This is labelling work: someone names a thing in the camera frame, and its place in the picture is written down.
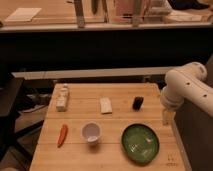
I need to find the black eraser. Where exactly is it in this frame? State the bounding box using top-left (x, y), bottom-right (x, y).
top-left (132, 96), bottom-right (144, 110)

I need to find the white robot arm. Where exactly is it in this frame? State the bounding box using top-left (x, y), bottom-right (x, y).
top-left (160, 62), bottom-right (213, 125)

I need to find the green plate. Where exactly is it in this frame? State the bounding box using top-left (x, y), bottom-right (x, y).
top-left (121, 123), bottom-right (160, 165)

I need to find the white rectangular block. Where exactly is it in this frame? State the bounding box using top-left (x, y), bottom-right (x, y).
top-left (100, 97), bottom-right (112, 114)

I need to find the white cup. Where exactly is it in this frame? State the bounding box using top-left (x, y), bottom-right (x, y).
top-left (81, 122), bottom-right (101, 146)

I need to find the orange carrot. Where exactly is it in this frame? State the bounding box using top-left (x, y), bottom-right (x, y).
top-left (57, 124), bottom-right (68, 148)

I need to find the white paper sheet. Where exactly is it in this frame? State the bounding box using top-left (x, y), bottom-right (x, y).
top-left (5, 8), bottom-right (41, 22)

